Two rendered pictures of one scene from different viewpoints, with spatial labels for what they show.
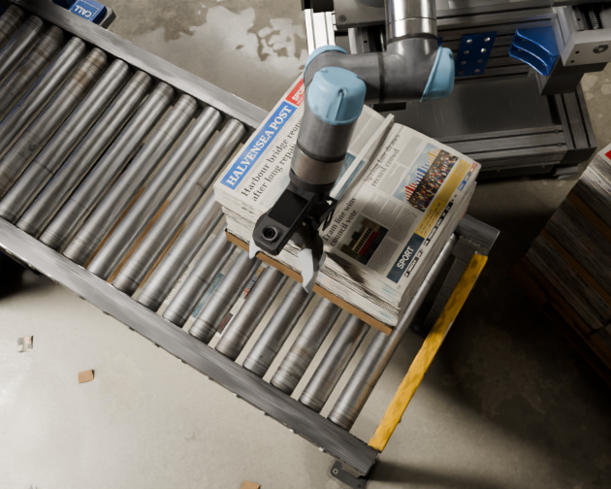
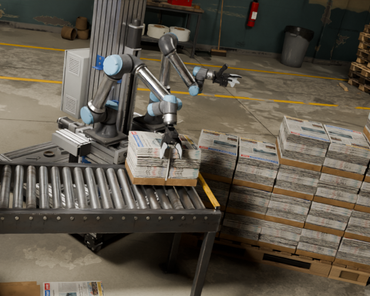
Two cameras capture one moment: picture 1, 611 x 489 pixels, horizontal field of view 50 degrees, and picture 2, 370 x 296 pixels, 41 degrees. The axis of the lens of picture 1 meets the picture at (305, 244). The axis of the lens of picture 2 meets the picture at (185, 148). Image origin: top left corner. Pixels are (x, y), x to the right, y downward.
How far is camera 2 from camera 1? 2.31 m
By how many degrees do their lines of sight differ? 58
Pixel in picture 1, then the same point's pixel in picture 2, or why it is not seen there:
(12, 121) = (20, 188)
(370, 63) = not seen: hidden behind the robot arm
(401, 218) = (185, 143)
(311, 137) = (171, 108)
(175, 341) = (142, 211)
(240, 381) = (170, 211)
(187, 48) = not seen: outside the picture
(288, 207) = (171, 129)
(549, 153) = not seen: hidden behind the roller
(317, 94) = (169, 97)
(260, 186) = (148, 145)
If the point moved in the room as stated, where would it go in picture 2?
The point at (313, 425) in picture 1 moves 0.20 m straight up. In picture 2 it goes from (198, 211) to (205, 179)
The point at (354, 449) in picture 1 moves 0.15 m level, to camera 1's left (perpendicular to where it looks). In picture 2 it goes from (213, 211) to (199, 221)
